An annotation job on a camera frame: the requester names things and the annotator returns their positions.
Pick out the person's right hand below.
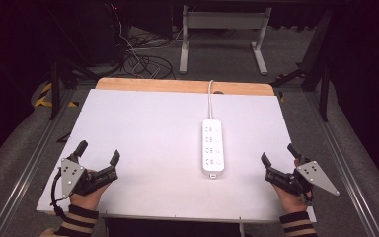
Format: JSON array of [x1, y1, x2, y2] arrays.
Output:
[[271, 158, 314, 215]]

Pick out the tangle of floor cables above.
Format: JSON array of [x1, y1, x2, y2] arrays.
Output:
[[110, 3, 191, 80]]

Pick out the yellow black hazard tape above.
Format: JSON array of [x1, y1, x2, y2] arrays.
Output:
[[34, 81, 80, 109]]

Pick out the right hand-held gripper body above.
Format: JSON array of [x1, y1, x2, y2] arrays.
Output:
[[265, 157, 341, 198]]

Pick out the white metal desk frame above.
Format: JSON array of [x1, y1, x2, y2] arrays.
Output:
[[179, 4, 273, 76]]

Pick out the white power strip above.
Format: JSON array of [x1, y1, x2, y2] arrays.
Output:
[[201, 118, 226, 181]]

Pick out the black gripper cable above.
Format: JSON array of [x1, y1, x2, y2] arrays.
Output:
[[50, 169, 67, 217]]

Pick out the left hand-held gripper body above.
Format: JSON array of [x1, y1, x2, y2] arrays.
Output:
[[60, 158, 119, 199]]

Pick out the dark computer tower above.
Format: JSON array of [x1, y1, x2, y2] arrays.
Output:
[[85, 2, 130, 67]]

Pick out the white power strip cable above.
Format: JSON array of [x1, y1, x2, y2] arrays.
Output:
[[207, 79, 215, 120]]

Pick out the white board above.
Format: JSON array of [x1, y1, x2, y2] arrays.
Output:
[[36, 88, 318, 224]]

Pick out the wooden table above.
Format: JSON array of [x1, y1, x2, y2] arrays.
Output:
[[95, 77, 275, 97]]

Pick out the black metal stand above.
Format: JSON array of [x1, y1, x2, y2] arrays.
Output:
[[47, 6, 95, 121], [270, 9, 333, 123]]

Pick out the person's left hand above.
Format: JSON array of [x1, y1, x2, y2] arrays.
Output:
[[68, 169, 113, 212]]

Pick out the aluminium floor rail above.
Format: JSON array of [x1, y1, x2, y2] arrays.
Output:
[[0, 90, 77, 237], [304, 90, 379, 237]]

